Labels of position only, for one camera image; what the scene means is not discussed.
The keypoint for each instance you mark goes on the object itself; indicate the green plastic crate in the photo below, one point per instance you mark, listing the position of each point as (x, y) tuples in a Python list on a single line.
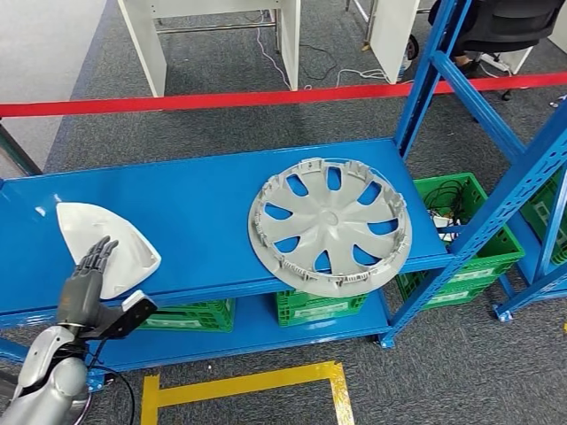
[(199, 314), (496, 252), (310, 311), (442, 297), (538, 217)]

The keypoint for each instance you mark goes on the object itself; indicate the pale wrist camera black mount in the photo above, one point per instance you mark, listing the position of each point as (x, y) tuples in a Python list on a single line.
[(128, 314)]

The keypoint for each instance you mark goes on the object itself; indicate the white plastic car body part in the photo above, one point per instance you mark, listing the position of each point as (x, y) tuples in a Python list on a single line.
[(111, 234)]

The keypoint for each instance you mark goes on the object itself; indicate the yellow floor tape square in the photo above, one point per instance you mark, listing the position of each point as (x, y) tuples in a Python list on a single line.
[(248, 384)]

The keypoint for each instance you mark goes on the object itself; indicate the grey wheel hubcap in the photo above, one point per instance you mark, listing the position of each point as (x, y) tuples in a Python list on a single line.
[(330, 220)]

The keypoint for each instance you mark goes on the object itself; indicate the black office chair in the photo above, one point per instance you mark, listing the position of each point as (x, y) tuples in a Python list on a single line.
[(500, 23)]

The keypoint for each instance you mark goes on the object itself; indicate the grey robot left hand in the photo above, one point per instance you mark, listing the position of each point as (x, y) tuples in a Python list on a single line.
[(81, 293)]

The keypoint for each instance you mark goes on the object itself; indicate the red barrier belt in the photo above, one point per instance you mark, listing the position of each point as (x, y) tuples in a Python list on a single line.
[(177, 101)]

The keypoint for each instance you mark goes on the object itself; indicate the white desk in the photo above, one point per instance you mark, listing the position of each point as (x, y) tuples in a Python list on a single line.
[(394, 35), (137, 47)]

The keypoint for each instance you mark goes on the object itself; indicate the white adapter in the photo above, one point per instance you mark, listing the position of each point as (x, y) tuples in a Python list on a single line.
[(442, 223)]

